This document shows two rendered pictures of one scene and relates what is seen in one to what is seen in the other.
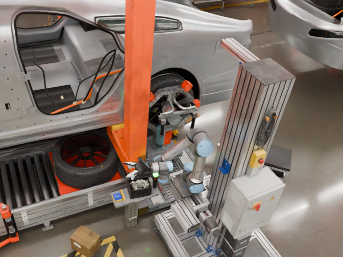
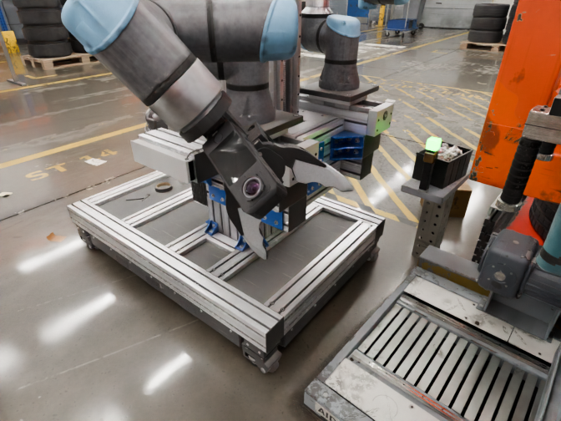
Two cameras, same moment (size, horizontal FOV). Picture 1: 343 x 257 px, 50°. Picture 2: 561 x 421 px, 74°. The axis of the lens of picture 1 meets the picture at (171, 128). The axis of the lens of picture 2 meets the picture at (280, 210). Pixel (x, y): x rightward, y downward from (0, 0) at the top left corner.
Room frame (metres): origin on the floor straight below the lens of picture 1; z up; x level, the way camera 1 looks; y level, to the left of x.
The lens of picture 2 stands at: (3.35, -0.86, 1.13)
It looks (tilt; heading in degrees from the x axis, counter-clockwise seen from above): 31 degrees down; 161
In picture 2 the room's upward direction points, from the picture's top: straight up
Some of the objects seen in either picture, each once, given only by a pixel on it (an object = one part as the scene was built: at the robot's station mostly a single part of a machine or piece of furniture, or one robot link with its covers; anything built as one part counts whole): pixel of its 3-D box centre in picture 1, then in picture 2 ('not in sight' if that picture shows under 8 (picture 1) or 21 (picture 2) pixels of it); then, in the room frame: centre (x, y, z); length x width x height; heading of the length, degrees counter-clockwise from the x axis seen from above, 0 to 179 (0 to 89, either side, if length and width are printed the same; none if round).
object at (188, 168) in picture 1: (190, 171); (341, 37); (2.06, -0.20, 0.98); 0.13 x 0.12 x 0.14; 19
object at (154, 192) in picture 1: (135, 194); (442, 176); (2.19, 0.27, 0.44); 0.43 x 0.17 x 0.03; 120
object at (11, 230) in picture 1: (9, 223); not in sight; (1.81, 1.31, 0.30); 0.09 x 0.05 x 0.50; 120
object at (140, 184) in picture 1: (139, 187); (442, 162); (2.21, 0.23, 0.51); 0.20 x 0.14 x 0.13; 112
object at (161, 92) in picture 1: (168, 110); not in sight; (2.99, 0.06, 0.85); 0.54 x 0.07 x 0.54; 120
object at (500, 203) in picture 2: (193, 122); (519, 172); (2.87, -0.21, 0.83); 0.04 x 0.04 x 0.16
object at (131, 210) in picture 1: (131, 209); (433, 218); (2.18, 0.29, 0.21); 0.10 x 0.10 x 0.42; 30
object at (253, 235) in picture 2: not in sight; (251, 225); (2.93, -0.76, 0.86); 0.06 x 0.03 x 0.09; 171
